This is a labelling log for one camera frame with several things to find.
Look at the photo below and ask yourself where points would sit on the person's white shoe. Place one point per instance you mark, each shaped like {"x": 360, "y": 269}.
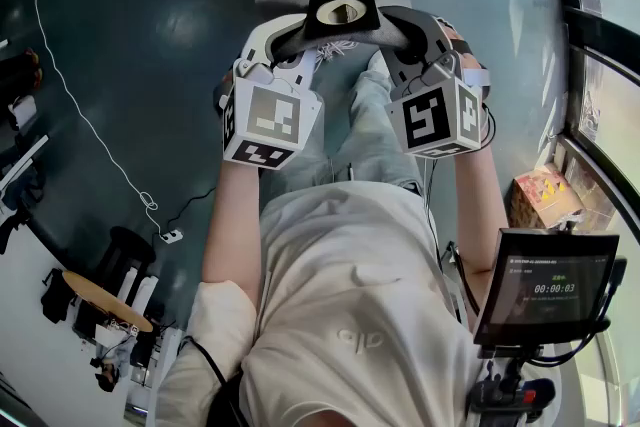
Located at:
{"x": 336, "y": 50}
{"x": 377, "y": 60}

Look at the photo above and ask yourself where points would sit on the person's grey jeans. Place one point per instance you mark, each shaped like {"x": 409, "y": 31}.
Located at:
{"x": 370, "y": 135}

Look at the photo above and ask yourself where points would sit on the cardboard box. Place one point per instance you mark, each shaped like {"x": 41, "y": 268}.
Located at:
{"x": 542, "y": 195}

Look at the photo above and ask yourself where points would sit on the person's right forearm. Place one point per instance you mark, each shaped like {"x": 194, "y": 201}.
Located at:
{"x": 480, "y": 215}

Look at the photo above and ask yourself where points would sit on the person's white left shoe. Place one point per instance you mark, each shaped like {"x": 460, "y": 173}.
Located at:
{"x": 336, "y": 50}

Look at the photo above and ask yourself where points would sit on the black stool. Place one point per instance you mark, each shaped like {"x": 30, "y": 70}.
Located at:
{"x": 125, "y": 257}

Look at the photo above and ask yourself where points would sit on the person's white right shoe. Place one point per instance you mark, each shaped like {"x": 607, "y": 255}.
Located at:
{"x": 377, "y": 60}

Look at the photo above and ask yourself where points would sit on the person's left forearm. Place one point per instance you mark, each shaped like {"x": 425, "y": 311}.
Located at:
{"x": 234, "y": 225}

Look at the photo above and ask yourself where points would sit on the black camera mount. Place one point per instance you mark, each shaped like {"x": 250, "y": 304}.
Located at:
{"x": 510, "y": 395}

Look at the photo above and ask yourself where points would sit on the grey pad with black square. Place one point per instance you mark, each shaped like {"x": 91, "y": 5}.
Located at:
{"x": 345, "y": 17}

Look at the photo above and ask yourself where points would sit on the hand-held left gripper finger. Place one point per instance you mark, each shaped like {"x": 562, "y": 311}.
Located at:
{"x": 306, "y": 70}
{"x": 260, "y": 29}

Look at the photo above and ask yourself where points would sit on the round wooden table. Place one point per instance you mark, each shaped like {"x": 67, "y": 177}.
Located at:
{"x": 107, "y": 300}

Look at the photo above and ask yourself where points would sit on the black backpack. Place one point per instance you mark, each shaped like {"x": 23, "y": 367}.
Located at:
{"x": 57, "y": 295}

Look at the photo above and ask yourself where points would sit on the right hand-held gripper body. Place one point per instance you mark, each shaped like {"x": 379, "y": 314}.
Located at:
{"x": 430, "y": 120}

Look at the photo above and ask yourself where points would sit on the black monitor screen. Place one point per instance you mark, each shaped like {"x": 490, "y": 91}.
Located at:
{"x": 545, "y": 287}

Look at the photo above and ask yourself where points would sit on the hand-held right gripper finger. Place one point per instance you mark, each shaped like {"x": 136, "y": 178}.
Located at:
{"x": 434, "y": 32}
{"x": 405, "y": 67}

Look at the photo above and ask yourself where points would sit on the person's right hand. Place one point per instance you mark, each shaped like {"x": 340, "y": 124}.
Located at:
{"x": 471, "y": 60}

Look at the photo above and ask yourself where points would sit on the person's white t-shirt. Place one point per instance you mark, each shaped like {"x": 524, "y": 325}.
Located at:
{"x": 340, "y": 315}

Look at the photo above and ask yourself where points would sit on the white power strip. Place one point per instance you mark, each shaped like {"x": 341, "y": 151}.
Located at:
{"x": 171, "y": 235}

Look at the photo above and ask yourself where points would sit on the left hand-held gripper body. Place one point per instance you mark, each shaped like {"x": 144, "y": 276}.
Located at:
{"x": 270, "y": 117}

